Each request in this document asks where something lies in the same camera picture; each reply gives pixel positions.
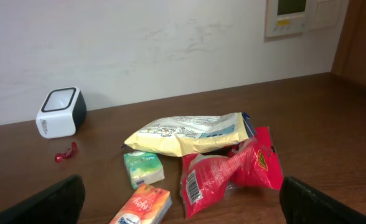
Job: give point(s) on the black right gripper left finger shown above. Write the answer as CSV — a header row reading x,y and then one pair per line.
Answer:
x,y
59,203

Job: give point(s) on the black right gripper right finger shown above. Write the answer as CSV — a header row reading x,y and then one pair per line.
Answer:
x,y
303,204

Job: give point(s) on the orange tissue pack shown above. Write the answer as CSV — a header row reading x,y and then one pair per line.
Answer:
x,y
148,205

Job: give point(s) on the teal tissue pack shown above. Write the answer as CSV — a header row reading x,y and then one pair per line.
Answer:
x,y
143,168

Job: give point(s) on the orange snack packet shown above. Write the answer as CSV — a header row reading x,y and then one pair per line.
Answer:
x,y
251,163

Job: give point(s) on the cream chips bag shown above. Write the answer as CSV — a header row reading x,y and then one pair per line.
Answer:
x,y
179,136

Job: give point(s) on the white barcode scanner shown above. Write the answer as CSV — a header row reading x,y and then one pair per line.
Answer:
x,y
62,113

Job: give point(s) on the small red wrapper scrap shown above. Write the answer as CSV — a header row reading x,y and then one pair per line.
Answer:
x,y
70,152

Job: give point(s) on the brown wooden side panel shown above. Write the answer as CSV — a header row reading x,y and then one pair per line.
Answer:
x,y
350,57

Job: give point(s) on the wall thermostat control panel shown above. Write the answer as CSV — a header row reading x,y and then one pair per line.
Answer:
x,y
286,17

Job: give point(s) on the white wall switch plate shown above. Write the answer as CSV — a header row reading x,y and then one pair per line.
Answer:
x,y
324,13

